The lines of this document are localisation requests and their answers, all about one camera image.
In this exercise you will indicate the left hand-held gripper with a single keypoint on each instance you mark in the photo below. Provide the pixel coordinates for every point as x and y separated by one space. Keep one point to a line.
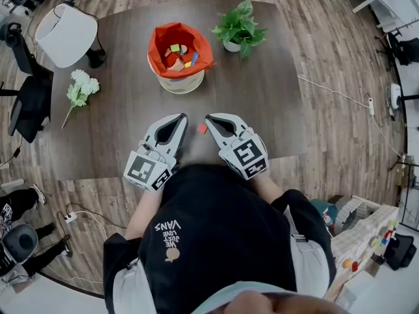
144 170

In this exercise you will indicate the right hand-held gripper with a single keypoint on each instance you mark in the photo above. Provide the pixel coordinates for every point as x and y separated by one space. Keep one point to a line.
245 155

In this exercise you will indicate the red wooden block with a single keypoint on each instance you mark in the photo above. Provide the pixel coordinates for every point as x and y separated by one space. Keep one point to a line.
202 128

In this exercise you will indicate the person's left forearm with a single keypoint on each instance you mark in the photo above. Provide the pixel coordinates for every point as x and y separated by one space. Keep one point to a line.
144 211

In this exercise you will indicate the person's right forearm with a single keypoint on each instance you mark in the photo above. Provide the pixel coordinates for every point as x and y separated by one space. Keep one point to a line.
270 188

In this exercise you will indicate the beige fabric basket red lining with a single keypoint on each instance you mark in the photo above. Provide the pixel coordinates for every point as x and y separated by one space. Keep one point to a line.
180 85

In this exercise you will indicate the person's black t-shirt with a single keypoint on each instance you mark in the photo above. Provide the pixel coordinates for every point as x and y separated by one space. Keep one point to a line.
212 227

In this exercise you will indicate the white artificial flower bouquet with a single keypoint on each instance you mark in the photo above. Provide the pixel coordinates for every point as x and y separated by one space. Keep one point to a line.
83 85

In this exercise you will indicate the potted green plant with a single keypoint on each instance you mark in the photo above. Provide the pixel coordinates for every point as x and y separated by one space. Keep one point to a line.
240 28

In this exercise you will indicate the teal waste bin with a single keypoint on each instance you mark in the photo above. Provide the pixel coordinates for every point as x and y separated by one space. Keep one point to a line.
319 208

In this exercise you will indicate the black office chair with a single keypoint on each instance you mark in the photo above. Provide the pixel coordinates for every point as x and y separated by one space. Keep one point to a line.
31 106
404 49

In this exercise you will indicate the slim white power strip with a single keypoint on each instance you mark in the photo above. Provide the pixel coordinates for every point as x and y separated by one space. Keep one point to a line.
371 106

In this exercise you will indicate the white shade table lamp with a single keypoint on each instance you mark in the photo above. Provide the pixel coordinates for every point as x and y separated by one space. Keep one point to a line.
65 34

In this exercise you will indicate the white round device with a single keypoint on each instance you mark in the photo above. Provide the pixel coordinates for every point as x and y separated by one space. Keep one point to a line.
394 97

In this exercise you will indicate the wooden toy board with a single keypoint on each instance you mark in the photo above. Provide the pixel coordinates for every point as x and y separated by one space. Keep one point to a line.
360 240

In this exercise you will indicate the person's face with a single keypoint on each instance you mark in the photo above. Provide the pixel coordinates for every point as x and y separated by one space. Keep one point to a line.
278 306

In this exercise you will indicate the black bag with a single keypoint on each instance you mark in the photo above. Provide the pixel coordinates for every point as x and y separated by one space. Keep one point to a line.
401 252

